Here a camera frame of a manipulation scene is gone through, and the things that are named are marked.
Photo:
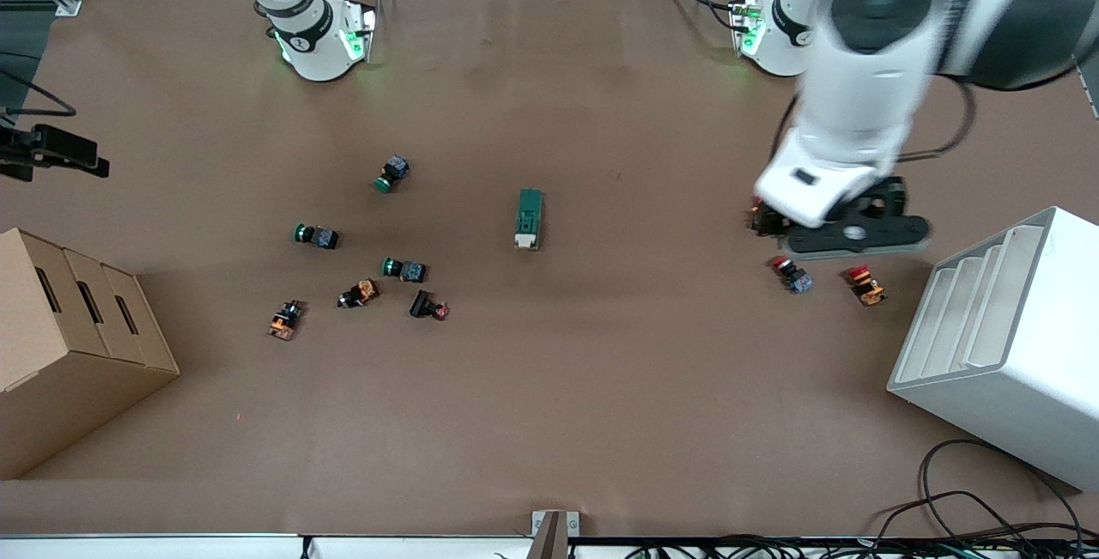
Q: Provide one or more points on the black button orange base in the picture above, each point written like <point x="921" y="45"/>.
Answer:
<point x="359" y="293"/>
<point x="285" y="320"/>

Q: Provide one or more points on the green push button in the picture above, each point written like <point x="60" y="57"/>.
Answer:
<point x="318" y="237"/>
<point x="405" y="270"/>
<point x="391" y="174"/>

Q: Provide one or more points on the white stepped rack box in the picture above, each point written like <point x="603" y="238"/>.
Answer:
<point x="1013" y="370"/>

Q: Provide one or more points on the green load switch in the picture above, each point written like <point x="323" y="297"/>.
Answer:
<point x="528" y="215"/>

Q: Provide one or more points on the brown paper table mat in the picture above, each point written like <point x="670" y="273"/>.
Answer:
<point x="601" y="370"/>

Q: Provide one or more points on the black switch red tip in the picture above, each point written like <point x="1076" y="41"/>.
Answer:
<point x="427" y="305"/>

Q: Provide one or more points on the white table edge rail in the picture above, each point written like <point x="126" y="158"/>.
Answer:
<point x="172" y="546"/>

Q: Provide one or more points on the metal table bracket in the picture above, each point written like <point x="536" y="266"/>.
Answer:
<point x="554" y="533"/>

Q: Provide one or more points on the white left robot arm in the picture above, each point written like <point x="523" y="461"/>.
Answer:
<point x="867" y="95"/>

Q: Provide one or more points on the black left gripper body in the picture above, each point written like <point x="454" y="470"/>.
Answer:
<point x="890" y="196"/>

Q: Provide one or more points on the red mushroom button grey base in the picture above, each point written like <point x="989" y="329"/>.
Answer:
<point x="795" y="277"/>

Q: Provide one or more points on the brown cardboard box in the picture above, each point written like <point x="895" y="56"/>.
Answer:
<point x="69" y="370"/>

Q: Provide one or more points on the red mushroom button orange base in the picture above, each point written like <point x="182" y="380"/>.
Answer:
<point x="866" y="286"/>

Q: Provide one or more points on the red mushroom button black base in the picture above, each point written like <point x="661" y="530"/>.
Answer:
<point x="761" y="222"/>

